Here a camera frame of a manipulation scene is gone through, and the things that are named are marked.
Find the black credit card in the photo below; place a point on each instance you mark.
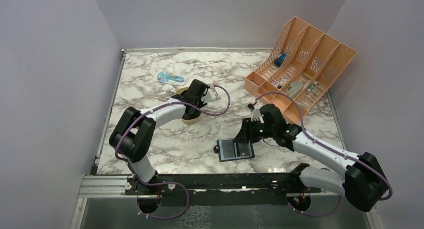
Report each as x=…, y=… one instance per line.
x=244, y=150
x=227, y=149

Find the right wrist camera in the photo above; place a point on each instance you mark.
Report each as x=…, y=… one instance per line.
x=255, y=112

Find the blue round object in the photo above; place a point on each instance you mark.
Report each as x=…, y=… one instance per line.
x=278, y=62

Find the orange file organizer rack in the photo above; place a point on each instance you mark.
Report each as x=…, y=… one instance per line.
x=312, y=56

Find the gold oval tray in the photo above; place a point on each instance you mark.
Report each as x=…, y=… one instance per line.
x=195, y=115

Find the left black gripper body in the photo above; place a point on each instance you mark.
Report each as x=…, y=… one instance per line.
x=200, y=103

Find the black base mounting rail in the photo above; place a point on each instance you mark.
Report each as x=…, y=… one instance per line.
x=238, y=189

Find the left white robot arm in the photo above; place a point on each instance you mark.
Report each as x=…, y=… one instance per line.
x=134, y=132

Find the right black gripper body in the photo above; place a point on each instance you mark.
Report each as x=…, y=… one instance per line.
x=257, y=130

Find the black card holder wallet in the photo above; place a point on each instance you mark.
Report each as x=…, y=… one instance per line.
x=217, y=151

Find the blue blister pack item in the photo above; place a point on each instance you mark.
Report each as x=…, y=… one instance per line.
x=169, y=78

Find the grey pouch in rack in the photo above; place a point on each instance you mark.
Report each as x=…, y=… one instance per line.
x=295, y=89

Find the small box in rack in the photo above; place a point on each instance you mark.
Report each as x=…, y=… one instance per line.
x=279, y=83

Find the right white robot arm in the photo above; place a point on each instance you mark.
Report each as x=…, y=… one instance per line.
x=358, y=178

